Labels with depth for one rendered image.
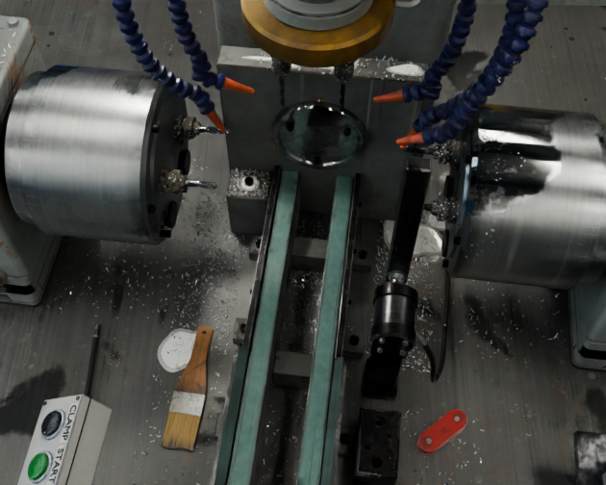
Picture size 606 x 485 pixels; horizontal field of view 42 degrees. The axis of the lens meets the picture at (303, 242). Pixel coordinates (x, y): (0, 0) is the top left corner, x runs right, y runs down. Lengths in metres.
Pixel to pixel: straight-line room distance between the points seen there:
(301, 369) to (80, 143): 0.46
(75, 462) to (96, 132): 0.42
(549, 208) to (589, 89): 0.67
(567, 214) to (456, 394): 0.36
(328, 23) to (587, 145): 0.38
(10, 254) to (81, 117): 0.27
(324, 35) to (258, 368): 0.48
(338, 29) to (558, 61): 0.88
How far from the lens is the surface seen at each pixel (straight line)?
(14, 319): 1.36
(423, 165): 0.89
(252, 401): 1.10
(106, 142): 1.06
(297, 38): 0.89
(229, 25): 1.25
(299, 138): 1.22
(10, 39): 1.22
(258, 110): 1.20
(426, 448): 1.19
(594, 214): 1.05
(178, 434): 1.21
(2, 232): 1.20
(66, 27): 1.78
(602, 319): 1.20
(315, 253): 1.29
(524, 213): 1.03
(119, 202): 1.07
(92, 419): 0.96
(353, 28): 0.91
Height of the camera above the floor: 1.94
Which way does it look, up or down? 57 degrees down
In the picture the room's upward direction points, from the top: straight up
